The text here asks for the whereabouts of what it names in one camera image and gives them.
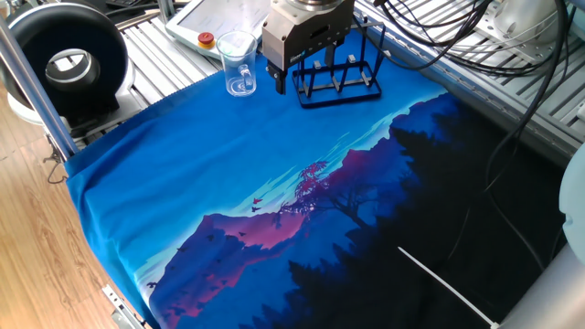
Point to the grey Schunk gripper body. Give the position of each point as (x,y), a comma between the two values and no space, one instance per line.
(311,41)

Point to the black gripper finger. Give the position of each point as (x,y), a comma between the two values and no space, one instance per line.
(277,78)
(330,52)

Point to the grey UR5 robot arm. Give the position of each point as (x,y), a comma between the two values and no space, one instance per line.
(576,205)

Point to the white teach pendant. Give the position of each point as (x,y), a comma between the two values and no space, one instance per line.
(201,18)

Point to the blue landscape print cloth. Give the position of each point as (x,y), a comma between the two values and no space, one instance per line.
(205,160)

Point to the white rounded device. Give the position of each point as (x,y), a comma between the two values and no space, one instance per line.
(525,18)

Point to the aluminium frame post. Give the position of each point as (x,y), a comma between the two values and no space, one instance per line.
(36,96)

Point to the black round duct fan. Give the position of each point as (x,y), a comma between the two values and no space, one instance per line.
(27,59)

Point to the metal corner bracket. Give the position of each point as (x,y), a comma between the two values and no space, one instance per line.
(120,308)

